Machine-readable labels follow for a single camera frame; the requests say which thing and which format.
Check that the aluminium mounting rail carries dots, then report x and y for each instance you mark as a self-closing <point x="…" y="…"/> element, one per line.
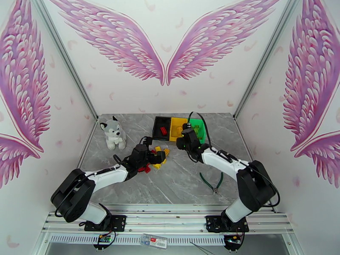
<point x="164" y="217"/>

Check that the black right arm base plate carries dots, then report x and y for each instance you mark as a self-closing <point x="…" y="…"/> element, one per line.
<point x="212" y="222"/>

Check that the black plastic bin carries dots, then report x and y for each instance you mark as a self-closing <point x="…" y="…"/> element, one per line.
<point x="159" y="122"/>

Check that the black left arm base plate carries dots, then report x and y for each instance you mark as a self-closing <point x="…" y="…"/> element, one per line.
<point x="117" y="222"/>

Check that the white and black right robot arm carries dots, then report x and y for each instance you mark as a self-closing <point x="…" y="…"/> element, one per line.
<point x="220" y="161"/>

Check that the small left circuit board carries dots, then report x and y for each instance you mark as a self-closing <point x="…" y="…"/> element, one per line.
<point x="104" y="238"/>

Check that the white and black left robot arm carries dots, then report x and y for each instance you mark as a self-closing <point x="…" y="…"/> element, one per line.
<point x="109" y="177"/>

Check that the white red label card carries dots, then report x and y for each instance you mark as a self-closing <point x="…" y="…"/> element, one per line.
<point x="154" y="240"/>

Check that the green plastic bin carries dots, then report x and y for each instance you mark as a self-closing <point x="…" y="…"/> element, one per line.
<point x="202" y="137"/>

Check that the small right circuit board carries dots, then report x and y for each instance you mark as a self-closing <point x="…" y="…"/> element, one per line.
<point x="232" y="238"/>

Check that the yellow plastic bin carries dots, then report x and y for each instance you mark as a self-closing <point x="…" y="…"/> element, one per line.
<point x="175" y="122"/>

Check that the grey white husky plush toy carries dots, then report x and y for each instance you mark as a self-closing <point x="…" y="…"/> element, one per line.
<point x="114" y="133"/>

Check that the red lego brick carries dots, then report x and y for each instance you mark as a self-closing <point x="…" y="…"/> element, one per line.
<point x="152" y="151"/>
<point x="165" y="132"/>
<point x="146" y="170"/>
<point x="162" y="128"/>

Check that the small circuit board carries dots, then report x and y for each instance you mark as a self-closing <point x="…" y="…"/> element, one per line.
<point x="104" y="238"/>
<point x="232" y="238"/>

